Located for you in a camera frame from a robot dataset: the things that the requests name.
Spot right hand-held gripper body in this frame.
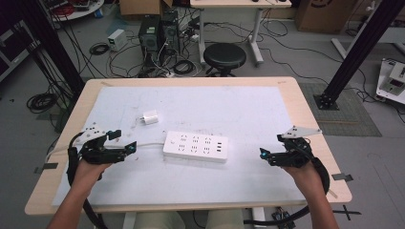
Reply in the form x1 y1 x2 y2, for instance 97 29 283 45
266 125 323 169

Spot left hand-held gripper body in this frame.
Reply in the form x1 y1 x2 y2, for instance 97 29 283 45
74 126 128 166

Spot white charger plug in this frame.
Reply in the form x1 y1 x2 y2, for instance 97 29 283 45
137 109 160 126

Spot white power strip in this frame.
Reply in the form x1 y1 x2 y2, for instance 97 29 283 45
162 130 229 164

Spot person's right hand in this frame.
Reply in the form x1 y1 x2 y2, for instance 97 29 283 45
281 160 327 198

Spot person's left hand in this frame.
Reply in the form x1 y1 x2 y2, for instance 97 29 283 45
72 158 113 198

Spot grey tape piece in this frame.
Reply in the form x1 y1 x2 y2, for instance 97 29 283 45
33 162 59 175
330 173 354 182

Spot white table leg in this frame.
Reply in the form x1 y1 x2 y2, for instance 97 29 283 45
122 212 138 229
251 207 266 229

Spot grey floor mat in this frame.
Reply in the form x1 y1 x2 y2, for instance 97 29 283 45
299 82 383 137

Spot white table mat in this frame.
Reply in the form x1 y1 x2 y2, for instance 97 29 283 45
52 85 307 208

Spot light wooden table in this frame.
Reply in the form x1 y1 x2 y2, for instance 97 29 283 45
24 75 353 217

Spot white power supply box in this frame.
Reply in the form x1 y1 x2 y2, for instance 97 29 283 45
107 29 128 52

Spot black round stool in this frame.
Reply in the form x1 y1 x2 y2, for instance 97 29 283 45
202 42 247 78

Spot black computer tower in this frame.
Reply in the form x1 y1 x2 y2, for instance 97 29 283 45
160 10 181 55
139 14 161 66

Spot white electronic device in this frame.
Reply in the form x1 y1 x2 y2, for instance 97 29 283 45
375 57 405 105

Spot round white table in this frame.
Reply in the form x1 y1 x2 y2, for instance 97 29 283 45
41 0 105 23

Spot large cardboard box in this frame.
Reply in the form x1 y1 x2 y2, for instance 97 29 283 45
294 0 357 34

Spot white desk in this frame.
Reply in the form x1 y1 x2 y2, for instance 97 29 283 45
189 0 292 67

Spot white power strip cord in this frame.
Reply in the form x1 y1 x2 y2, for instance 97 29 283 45
44 141 166 163

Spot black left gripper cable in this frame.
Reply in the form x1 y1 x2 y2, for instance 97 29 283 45
65 132 109 229

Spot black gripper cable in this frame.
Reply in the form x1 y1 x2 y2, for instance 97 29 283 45
65 132 109 229
243 156 331 227

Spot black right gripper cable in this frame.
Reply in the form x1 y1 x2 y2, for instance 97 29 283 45
243 156 331 227

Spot black device with wires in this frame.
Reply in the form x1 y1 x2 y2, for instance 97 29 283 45
271 206 297 229

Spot black cable coil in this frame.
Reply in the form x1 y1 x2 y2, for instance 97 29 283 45
26 93 59 115
172 59 197 75
89 42 111 56

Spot black metal post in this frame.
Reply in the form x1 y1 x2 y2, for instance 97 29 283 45
12 0 86 96
313 0 405 111

